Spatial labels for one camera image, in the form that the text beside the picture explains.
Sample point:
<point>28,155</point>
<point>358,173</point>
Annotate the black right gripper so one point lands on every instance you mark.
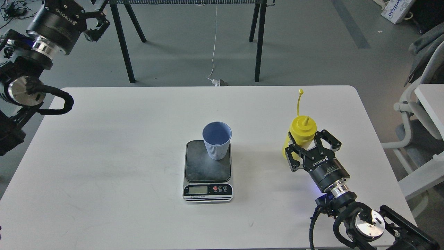
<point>324,168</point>

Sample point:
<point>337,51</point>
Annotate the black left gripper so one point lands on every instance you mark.
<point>55,26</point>

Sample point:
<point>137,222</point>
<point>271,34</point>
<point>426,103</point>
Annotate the yellow squeeze bottle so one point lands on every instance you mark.
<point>303,127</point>

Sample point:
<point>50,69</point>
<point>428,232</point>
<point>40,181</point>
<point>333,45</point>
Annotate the blue ribbed cup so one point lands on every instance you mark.
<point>217,137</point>

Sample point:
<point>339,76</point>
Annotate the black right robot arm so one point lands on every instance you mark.
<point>356,225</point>

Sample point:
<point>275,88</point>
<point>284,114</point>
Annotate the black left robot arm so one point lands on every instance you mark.
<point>20,77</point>

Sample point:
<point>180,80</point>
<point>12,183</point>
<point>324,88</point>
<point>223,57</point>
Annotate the digital kitchen scale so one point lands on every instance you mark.
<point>206,180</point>

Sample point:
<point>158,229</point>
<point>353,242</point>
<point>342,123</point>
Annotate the white cardboard box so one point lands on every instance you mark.
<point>396,10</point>

